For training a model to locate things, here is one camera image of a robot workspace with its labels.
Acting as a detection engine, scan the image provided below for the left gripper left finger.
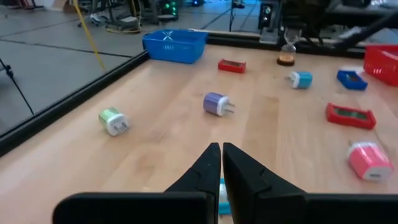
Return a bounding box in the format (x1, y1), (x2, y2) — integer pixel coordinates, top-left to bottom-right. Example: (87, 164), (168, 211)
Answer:
(52, 142), (222, 224)

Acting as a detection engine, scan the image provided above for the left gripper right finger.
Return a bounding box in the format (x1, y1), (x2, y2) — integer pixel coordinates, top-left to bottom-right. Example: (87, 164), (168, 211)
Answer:
(222, 142), (398, 224)

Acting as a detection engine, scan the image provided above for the teal plastic case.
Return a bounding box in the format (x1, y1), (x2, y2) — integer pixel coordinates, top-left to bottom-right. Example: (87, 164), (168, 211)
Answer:
(218, 177), (231, 216)

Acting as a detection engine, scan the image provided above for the pink wall charger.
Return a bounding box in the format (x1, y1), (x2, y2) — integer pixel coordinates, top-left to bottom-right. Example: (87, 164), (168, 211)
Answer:
(346, 141), (395, 182)

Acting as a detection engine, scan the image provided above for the red plastic case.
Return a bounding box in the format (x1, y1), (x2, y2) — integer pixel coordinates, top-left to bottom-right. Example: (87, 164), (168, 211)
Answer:
(325, 102), (377, 131)
(217, 58), (247, 75)

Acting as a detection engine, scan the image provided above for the teal blue wall charger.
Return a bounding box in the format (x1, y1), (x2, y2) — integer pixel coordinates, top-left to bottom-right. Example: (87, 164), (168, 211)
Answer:
(284, 70), (313, 90)

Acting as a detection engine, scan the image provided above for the blue plastic case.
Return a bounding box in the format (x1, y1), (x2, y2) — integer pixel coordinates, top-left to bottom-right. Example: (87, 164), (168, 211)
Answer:
(336, 70), (369, 91)

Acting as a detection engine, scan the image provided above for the hourglass with orange sand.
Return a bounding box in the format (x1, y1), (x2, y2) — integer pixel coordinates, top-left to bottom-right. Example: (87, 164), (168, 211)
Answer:
(276, 27), (302, 67)

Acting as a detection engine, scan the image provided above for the blue plastic basket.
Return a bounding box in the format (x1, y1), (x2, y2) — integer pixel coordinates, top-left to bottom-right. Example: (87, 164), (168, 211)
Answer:
(142, 28), (208, 65)

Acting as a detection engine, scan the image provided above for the red plastic basket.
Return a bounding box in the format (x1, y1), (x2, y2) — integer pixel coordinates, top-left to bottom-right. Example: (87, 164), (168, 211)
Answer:
(363, 44), (398, 87)

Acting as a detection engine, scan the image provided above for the black tripod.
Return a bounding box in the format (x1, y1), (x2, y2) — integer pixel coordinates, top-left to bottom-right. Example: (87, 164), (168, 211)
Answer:
(0, 55), (35, 116)

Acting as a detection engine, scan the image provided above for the black equipment box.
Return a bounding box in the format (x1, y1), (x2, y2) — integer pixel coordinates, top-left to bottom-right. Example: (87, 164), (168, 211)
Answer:
(257, 1), (282, 32)

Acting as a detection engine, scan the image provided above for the computer with green lights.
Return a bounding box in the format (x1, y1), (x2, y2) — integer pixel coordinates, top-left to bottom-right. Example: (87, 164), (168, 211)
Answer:
(157, 0), (180, 22)

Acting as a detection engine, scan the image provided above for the green wall charger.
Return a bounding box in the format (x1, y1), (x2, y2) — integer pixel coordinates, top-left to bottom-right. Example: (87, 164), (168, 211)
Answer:
(98, 106), (131, 137)

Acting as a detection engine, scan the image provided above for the black table frame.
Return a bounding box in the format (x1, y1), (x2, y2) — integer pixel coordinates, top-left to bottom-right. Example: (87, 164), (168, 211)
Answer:
(0, 29), (398, 158)

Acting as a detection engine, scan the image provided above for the yellow cable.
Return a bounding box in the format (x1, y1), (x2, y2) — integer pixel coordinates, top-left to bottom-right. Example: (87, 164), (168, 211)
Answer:
(72, 0), (106, 71)

